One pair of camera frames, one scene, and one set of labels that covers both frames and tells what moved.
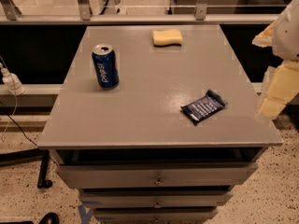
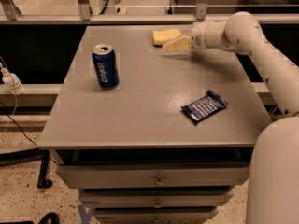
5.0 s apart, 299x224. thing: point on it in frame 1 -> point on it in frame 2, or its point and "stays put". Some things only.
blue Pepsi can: [106, 66] stays put
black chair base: [28, 155] stays put
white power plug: [12, 82] stays put
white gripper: [287, 36] -> [197, 36]
